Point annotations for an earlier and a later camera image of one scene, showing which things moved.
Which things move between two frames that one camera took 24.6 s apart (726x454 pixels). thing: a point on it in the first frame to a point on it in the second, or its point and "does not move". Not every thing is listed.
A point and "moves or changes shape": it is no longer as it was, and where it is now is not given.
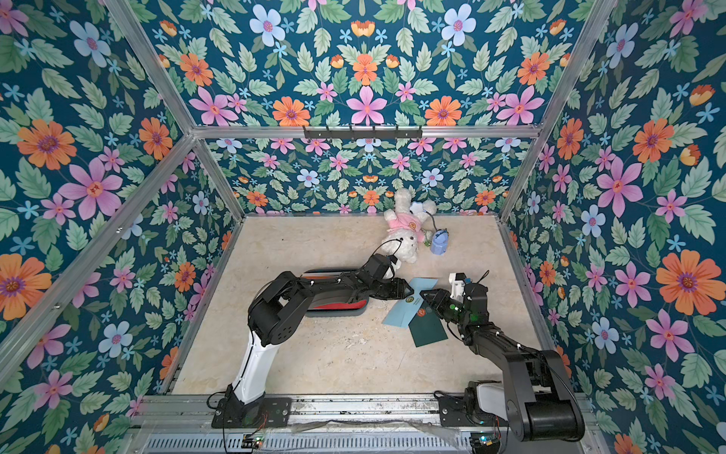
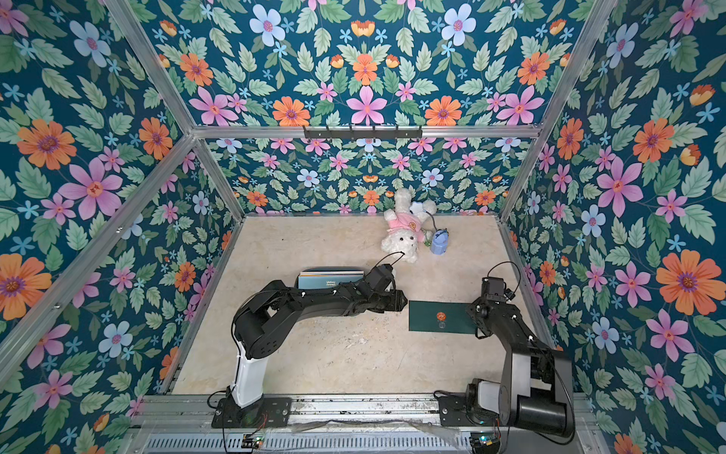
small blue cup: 440,241 does not move
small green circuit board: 251,443 does not move
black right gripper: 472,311 to 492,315
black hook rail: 362,134 does not move
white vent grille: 370,444 does not move
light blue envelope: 404,309 moves or changes shape
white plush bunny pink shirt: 406,220 does not move
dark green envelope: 425,327 moves or changes shape
